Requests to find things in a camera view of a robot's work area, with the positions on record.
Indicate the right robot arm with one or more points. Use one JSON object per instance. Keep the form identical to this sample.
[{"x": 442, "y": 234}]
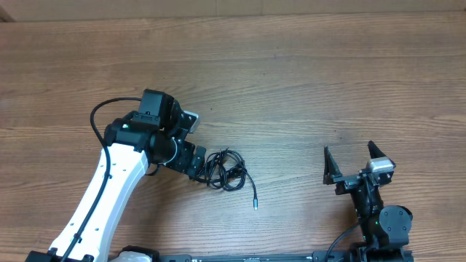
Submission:
[{"x": 385, "y": 229}]

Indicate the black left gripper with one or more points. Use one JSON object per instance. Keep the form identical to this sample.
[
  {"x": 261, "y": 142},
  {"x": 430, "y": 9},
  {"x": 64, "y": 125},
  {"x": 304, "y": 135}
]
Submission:
[{"x": 181, "y": 161}]

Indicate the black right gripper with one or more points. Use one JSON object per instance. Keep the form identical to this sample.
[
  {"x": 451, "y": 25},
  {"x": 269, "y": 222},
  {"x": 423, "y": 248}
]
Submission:
[{"x": 347, "y": 183}]

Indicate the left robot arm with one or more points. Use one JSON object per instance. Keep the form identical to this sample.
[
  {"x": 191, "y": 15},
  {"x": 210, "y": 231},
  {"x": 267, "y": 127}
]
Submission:
[{"x": 153, "y": 135}]

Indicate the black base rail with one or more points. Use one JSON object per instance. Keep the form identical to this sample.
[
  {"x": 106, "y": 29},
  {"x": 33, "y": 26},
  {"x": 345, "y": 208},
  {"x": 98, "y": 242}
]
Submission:
[{"x": 316, "y": 256}]

